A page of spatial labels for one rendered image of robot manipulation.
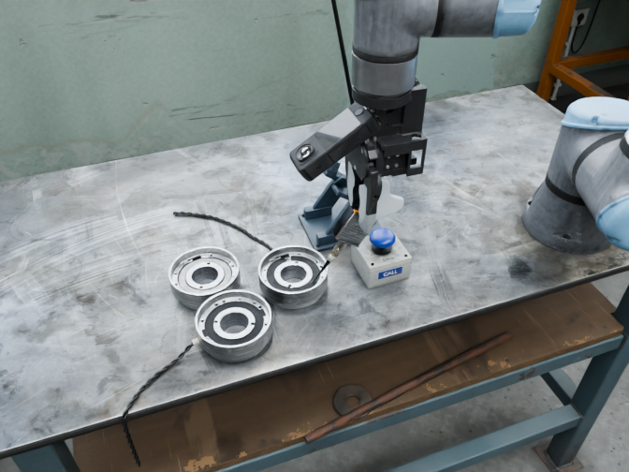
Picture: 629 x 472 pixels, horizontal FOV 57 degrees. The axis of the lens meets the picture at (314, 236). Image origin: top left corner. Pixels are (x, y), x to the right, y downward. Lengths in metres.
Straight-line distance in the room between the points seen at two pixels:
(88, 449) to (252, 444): 0.27
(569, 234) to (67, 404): 0.79
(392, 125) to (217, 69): 1.77
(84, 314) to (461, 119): 0.88
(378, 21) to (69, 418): 0.60
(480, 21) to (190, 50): 1.83
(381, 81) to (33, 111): 1.93
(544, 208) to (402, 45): 0.47
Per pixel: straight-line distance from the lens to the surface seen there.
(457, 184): 1.14
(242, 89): 2.51
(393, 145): 0.72
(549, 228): 1.03
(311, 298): 0.85
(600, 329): 1.30
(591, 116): 0.94
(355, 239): 0.82
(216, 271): 0.90
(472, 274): 0.95
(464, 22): 0.66
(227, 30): 2.40
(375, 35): 0.65
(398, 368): 1.12
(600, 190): 0.87
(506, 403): 1.81
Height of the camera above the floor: 1.44
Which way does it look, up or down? 41 degrees down
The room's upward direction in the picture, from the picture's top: straight up
